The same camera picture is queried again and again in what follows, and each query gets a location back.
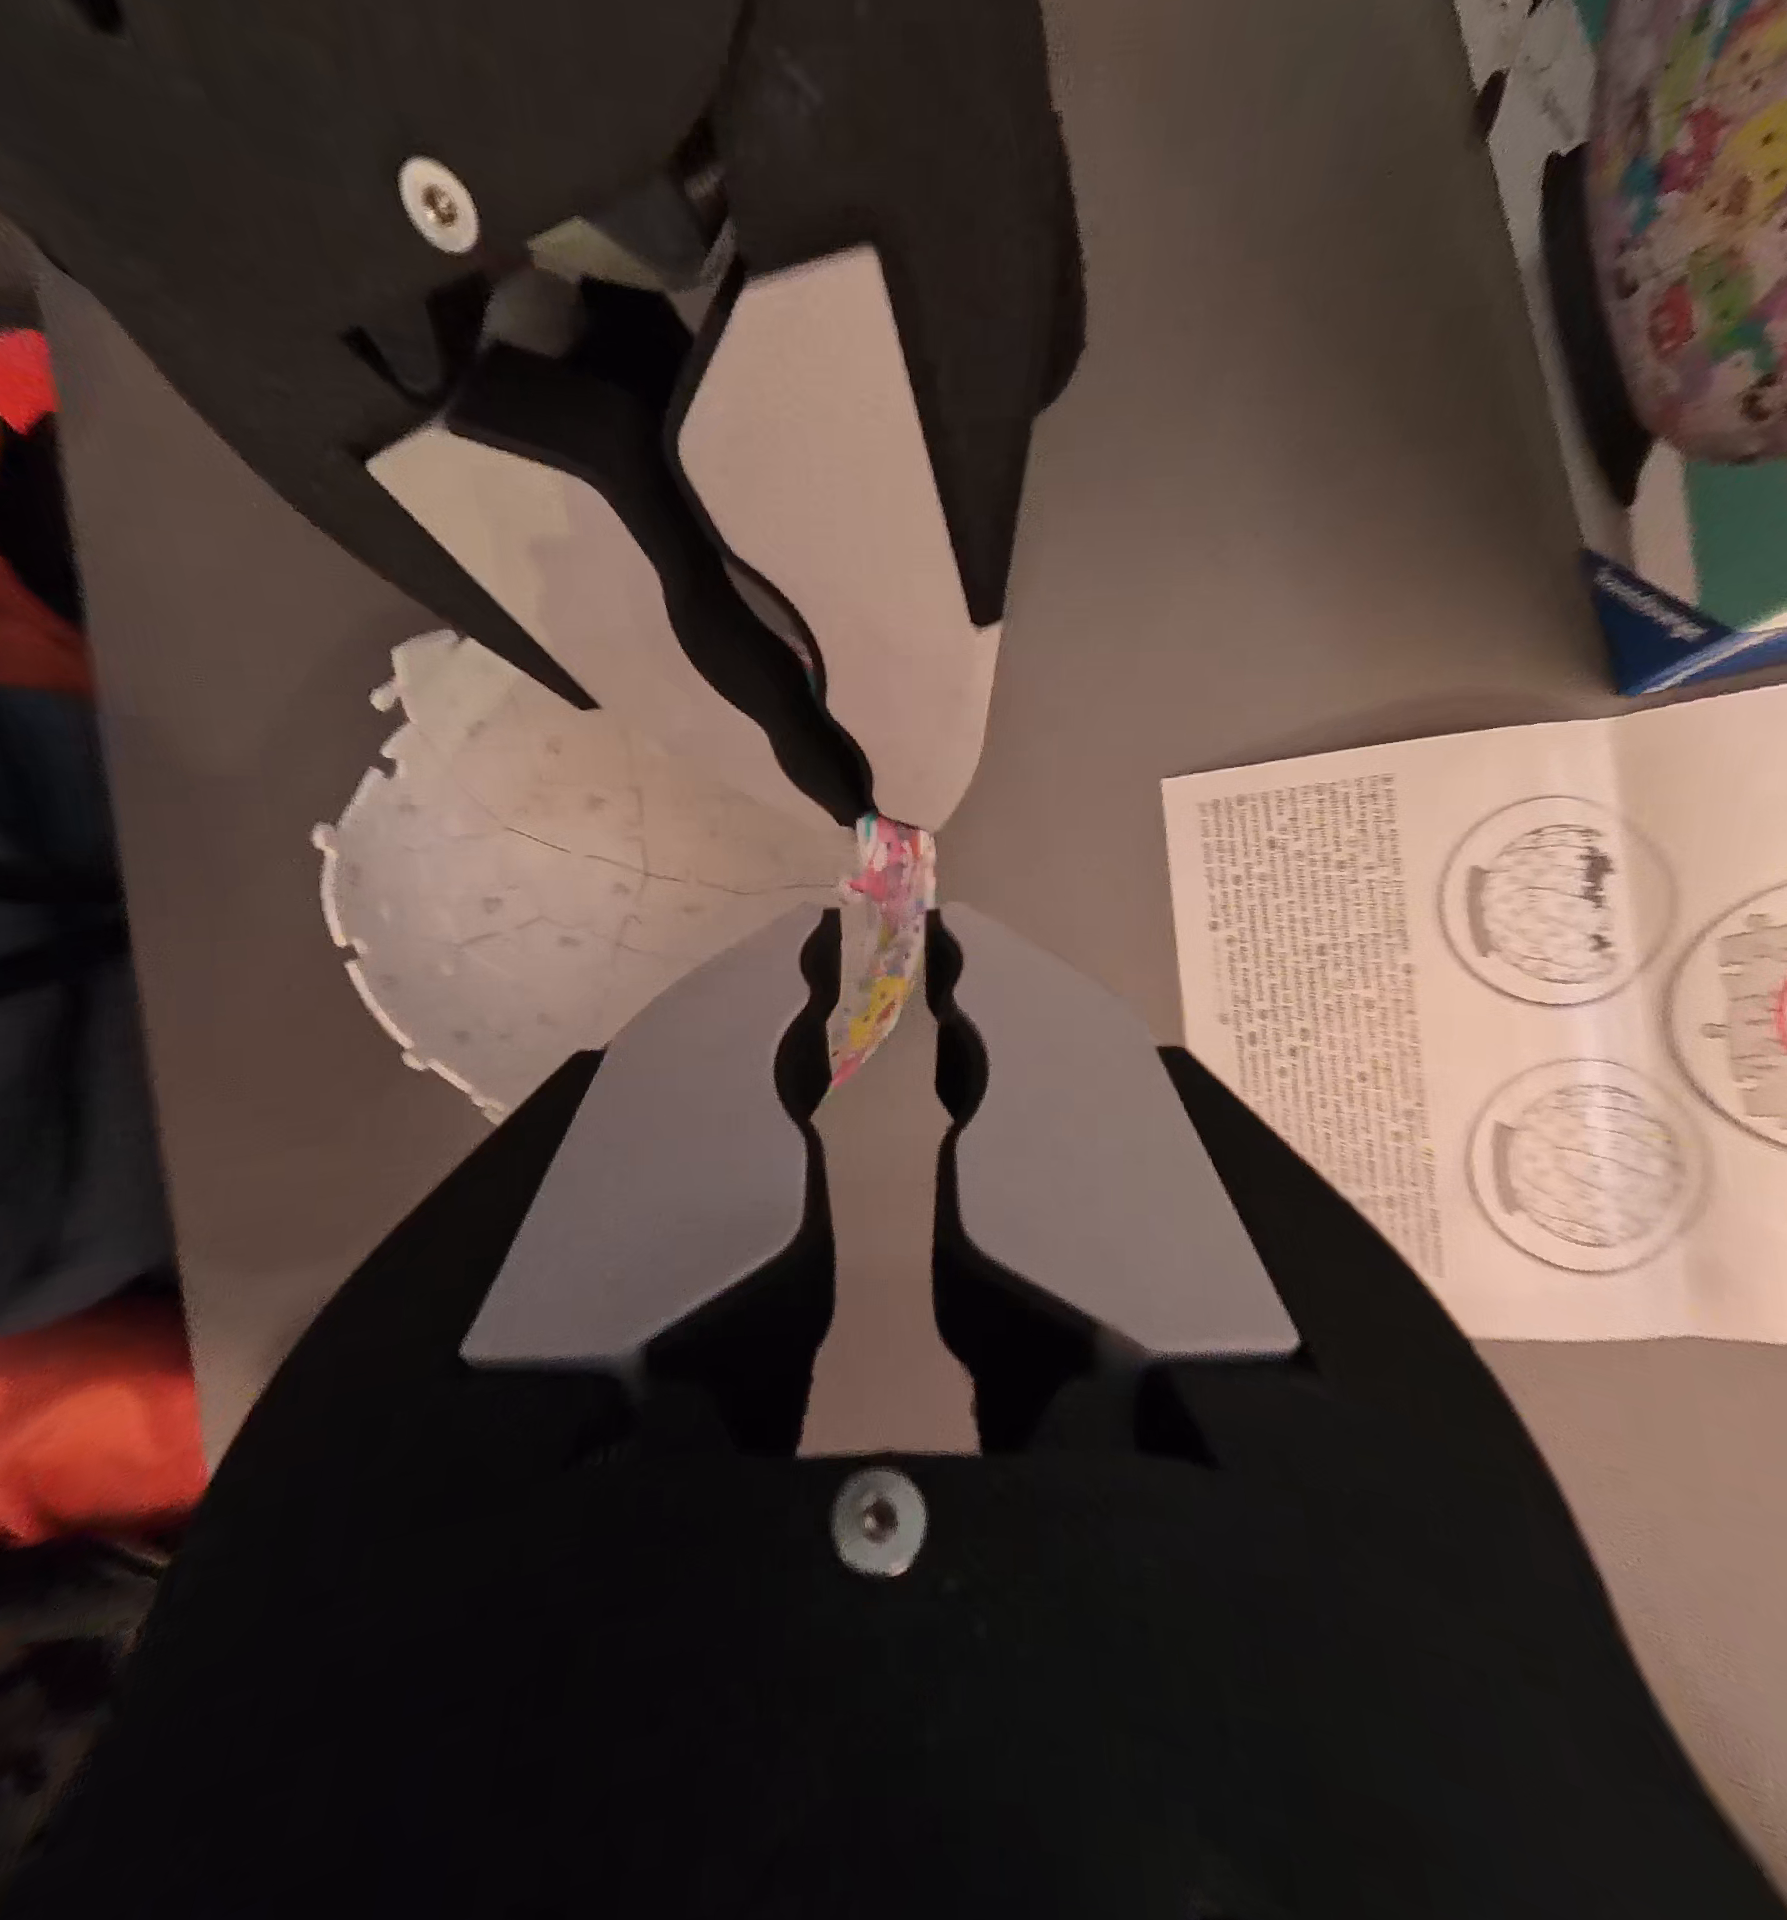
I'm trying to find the puzzle ball box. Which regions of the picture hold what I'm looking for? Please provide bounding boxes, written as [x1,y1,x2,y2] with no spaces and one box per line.
[1455,0,1787,700]

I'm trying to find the half-built puzzle ball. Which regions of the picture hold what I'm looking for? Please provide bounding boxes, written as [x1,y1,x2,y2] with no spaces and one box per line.
[312,627,944,1129]

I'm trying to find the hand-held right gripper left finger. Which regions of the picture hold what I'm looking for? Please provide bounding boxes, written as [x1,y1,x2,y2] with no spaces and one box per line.
[457,908,842,1370]

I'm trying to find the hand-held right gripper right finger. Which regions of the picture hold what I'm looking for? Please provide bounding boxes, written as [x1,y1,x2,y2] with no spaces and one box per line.
[923,908,1304,1358]

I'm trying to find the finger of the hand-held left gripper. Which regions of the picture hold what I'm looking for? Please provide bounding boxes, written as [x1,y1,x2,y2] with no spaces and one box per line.
[364,296,880,824]
[675,241,1002,827]

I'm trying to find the folded instruction sheet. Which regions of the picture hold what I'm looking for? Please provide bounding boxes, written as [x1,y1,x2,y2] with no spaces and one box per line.
[1159,675,1787,1349]

